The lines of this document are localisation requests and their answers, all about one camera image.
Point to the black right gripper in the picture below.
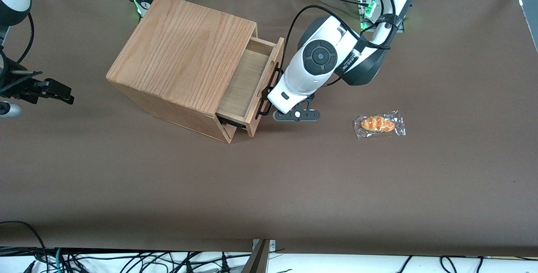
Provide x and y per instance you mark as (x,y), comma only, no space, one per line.
(17,86)

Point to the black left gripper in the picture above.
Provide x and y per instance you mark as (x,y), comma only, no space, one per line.
(265,95)

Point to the light wooden drawer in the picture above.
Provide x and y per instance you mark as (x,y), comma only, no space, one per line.
(246,84)

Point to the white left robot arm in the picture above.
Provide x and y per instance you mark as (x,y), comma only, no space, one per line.
(294,80)

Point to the wooden drawer cabinet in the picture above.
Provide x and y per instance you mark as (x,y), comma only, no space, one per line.
(180,50)

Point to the brown table mat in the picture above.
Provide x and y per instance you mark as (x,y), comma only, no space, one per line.
(294,189)

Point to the bread roll in clear wrapper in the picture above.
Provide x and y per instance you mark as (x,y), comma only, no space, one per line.
(378,124)

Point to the black drawer slide rail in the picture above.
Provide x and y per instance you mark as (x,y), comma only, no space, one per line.
(231,121)

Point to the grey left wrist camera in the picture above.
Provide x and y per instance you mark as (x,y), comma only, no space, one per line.
(309,115)

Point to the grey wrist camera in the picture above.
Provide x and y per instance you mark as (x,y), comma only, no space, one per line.
(309,115)
(10,110)

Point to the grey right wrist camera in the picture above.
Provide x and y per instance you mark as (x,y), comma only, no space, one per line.
(10,110)

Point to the silver table edge bracket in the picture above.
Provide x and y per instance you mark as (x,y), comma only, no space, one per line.
(272,245)

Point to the dark metal post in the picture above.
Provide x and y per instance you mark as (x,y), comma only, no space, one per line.
(257,262)

